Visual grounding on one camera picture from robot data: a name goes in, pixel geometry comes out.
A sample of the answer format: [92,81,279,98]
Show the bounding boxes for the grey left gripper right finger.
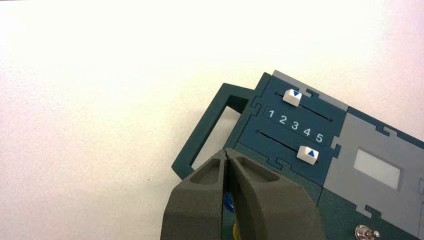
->
[226,148,326,240]

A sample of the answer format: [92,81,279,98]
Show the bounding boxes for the metal toggle switch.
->
[355,225,381,240]

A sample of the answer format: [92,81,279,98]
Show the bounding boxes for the white slider knob blue arrow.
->
[282,88,303,108]
[296,145,320,166]

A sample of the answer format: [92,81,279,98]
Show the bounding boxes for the teal and grey task box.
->
[171,70,424,240]

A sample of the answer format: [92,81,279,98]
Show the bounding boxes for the blue round push button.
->
[223,193,234,213]

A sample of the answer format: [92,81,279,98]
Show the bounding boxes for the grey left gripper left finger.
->
[160,149,229,240]

